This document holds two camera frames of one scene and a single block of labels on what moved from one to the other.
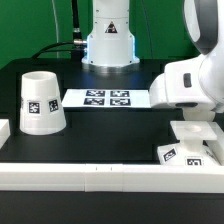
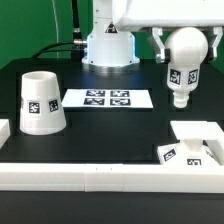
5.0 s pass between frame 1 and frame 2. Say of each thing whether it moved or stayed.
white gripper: moved
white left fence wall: stayed
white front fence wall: stayed
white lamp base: stayed
